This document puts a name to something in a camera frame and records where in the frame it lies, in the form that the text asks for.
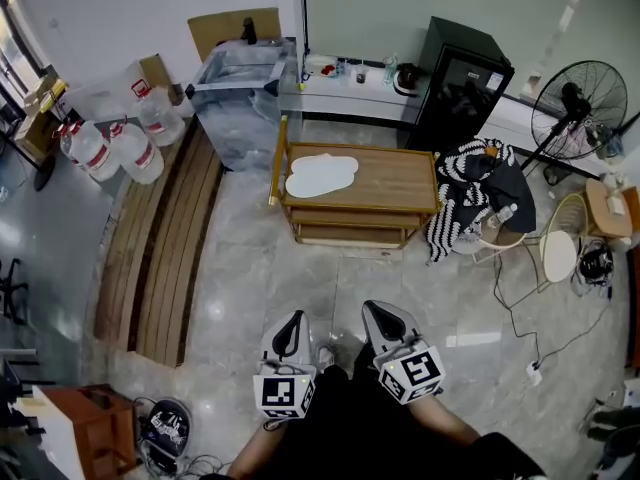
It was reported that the wooden slat platform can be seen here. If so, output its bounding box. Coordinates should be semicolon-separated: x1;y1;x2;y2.
93;117;224;369

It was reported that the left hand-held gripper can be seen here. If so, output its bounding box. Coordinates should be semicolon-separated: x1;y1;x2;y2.
252;310;319;422

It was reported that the person's right forearm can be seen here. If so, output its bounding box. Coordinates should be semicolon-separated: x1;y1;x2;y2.
412;392;484;449

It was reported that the black standing fan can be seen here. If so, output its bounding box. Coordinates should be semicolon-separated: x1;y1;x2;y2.
519;59;629;187

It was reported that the black window cord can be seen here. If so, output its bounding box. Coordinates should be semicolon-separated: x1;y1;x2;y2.
298;0;310;85

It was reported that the dark round kettle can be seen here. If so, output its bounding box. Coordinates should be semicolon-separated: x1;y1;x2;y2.
393;62;424;94

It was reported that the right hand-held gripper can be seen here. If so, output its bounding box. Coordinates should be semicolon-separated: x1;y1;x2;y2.
360;300;447;406

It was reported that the brown wooden stool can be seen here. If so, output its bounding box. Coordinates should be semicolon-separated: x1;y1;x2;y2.
42;383;139;480

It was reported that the person's left forearm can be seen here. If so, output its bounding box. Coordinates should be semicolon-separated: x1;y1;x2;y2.
227;417;289;480

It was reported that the white container with red print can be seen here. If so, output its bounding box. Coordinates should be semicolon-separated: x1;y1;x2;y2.
304;53;339;78

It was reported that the white panel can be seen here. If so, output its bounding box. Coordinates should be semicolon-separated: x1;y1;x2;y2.
29;385;86;480

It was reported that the cardboard box with yellow tape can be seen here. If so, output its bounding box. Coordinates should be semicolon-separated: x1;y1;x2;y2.
14;72;69;164

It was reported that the black round device with stickers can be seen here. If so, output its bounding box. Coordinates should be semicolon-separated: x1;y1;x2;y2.
139;397;192;462

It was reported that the round beige chair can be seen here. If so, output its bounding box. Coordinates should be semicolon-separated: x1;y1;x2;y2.
452;227;529;264

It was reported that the clear plastic water bottle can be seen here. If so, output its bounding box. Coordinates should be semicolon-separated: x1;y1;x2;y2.
487;202;519;230

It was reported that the black glass-door cabinet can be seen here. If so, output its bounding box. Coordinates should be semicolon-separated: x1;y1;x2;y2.
404;16;516;157

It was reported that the black tangled cable bundle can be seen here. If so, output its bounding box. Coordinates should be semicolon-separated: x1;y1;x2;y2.
574;240;615;289

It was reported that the white low ledge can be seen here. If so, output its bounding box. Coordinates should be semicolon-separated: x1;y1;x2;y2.
279;55;621;179

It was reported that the wooden shelf cart gold frame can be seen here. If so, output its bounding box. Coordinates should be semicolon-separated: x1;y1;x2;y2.
268;115;442;250

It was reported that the round wooden side table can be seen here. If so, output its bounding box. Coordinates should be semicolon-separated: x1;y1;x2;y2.
584;177;634;239

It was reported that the gold wire chair white seat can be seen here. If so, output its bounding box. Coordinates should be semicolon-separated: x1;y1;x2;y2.
522;192;591;294

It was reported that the large cardboard sheet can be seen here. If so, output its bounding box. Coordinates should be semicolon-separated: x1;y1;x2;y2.
187;7;282;64

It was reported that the black floor cable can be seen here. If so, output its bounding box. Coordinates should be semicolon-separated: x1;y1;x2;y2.
492;247;614;369

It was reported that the grey cable tangle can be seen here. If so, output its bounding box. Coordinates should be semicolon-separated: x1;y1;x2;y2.
132;397;231;480

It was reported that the person's black clothing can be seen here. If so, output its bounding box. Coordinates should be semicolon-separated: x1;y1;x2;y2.
199;342;549;480

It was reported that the small cardboard box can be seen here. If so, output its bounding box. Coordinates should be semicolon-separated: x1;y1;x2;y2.
138;53;176;104

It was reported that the clear green bottle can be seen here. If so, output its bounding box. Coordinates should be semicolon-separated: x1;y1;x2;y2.
382;52;400;88

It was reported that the black white striped cloth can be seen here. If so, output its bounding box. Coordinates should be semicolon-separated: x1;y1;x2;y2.
427;137;516;264

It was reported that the white slipper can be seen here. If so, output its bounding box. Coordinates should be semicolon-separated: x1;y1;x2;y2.
290;151;360;184
284;167;357;200

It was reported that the black round stand base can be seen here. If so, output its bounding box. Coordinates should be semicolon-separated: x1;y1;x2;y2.
0;132;57;193

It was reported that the clear plastic storage bin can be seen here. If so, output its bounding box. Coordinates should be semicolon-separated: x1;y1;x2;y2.
184;37;306;173

